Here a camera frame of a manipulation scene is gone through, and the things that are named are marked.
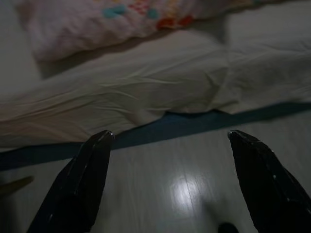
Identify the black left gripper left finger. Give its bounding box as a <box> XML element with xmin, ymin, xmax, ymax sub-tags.
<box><xmin>26</xmin><ymin>129</ymin><xmax>115</xmax><ymax>233</ymax></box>

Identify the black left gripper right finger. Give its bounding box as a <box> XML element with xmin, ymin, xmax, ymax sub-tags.
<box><xmin>227</xmin><ymin>129</ymin><xmax>311</xmax><ymax>233</ymax></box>

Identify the pink floral pillow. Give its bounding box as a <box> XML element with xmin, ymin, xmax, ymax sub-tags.
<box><xmin>16</xmin><ymin>0</ymin><xmax>270</xmax><ymax>62</ymax></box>

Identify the blue bed sheet edge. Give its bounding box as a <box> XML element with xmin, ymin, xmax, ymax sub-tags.
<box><xmin>0</xmin><ymin>101</ymin><xmax>311</xmax><ymax>172</ymax></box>

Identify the white crumpled duvet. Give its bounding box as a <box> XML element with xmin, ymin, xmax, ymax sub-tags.
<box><xmin>0</xmin><ymin>0</ymin><xmax>311</xmax><ymax>152</ymax></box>

